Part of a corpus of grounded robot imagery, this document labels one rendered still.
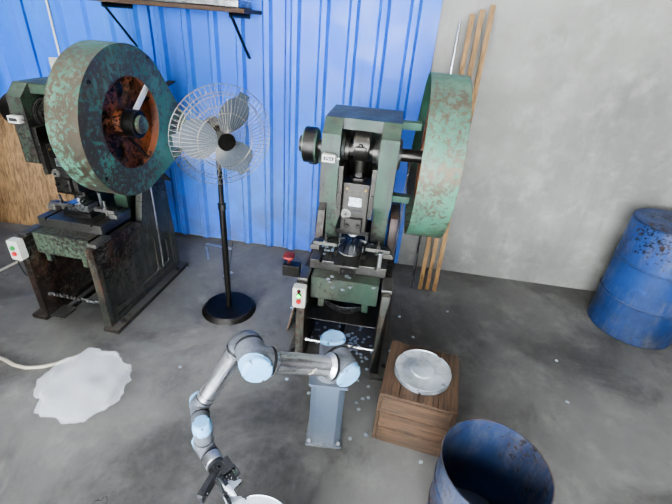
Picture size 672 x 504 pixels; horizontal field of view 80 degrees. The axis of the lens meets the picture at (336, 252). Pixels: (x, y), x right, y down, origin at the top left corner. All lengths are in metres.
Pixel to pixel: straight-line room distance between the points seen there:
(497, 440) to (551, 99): 2.41
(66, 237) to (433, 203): 2.21
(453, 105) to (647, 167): 2.26
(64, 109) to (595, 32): 3.22
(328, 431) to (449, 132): 1.54
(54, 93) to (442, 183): 1.86
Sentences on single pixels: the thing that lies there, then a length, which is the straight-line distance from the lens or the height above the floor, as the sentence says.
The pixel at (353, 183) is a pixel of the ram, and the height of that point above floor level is 1.17.
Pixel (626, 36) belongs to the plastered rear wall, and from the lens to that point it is 3.59.
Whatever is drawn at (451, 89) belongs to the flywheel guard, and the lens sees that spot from 1.98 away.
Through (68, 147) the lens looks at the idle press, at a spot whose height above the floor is 1.29.
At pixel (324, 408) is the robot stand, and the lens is 2.10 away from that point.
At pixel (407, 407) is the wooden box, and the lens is 2.15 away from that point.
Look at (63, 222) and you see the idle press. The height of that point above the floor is 0.69.
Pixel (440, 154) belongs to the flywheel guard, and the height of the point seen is 1.46.
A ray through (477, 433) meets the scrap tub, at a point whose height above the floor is 0.39.
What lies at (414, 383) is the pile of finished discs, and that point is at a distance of 2.15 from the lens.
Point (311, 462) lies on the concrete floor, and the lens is 2.27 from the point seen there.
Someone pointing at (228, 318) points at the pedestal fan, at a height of 0.04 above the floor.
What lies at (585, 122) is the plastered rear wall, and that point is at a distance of 3.61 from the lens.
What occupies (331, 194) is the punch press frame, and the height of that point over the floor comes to 1.11.
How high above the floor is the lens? 1.91
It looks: 30 degrees down
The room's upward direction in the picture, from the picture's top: 5 degrees clockwise
